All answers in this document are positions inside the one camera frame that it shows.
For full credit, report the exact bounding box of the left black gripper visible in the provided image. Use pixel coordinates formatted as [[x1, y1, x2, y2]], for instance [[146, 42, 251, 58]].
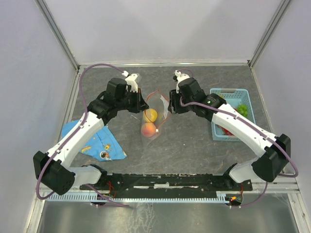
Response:
[[116, 87, 149, 114]]

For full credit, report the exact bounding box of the yellow lemon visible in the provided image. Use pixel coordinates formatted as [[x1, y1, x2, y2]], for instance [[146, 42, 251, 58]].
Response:
[[143, 108, 158, 123]]

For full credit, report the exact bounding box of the clear zip top bag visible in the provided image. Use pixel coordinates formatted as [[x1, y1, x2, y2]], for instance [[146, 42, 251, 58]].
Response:
[[140, 89, 171, 147]]

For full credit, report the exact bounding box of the orange peach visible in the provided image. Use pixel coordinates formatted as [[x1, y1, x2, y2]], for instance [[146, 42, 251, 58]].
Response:
[[141, 122, 156, 138]]

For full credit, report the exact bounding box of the light blue plastic basket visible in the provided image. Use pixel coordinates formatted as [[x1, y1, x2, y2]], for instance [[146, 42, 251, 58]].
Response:
[[210, 88, 256, 142]]

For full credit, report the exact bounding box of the green grapes bunch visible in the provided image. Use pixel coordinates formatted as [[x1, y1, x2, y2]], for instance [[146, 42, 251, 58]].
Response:
[[237, 104, 248, 117]]

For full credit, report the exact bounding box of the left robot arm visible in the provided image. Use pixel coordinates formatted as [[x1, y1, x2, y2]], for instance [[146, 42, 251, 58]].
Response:
[[33, 73, 149, 195]]

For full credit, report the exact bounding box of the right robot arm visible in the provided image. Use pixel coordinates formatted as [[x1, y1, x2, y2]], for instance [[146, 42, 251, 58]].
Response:
[[168, 73, 291, 190]]

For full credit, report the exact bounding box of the blue patterned cloth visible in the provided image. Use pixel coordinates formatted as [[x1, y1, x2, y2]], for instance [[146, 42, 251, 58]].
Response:
[[60, 119, 127, 162]]

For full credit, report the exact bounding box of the red strawberry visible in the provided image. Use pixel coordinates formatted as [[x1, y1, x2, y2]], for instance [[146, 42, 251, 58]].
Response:
[[222, 128, 233, 136]]

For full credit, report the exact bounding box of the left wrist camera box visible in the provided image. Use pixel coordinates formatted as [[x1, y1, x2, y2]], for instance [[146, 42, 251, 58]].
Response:
[[122, 71, 141, 93]]

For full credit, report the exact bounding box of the aluminium frame back rail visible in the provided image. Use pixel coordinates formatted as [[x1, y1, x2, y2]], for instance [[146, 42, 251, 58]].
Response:
[[78, 62, 251, 69]]

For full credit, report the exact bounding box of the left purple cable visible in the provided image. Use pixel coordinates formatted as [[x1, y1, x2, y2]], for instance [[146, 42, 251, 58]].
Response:
[[35, 63, 129, 200]]

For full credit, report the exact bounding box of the aluminium frame left post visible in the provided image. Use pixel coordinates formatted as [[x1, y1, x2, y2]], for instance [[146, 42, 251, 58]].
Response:
[[35, 0, 80, 70]]

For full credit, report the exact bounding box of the aluminium frame post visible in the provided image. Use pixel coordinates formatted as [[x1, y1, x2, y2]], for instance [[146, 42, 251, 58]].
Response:
[[35, 0, 80, 70], [248, 0, 292, 68]]

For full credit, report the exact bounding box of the aluminium frame right post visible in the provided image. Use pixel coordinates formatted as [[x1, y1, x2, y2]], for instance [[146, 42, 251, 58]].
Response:
[[248, 0, 292, 68]]

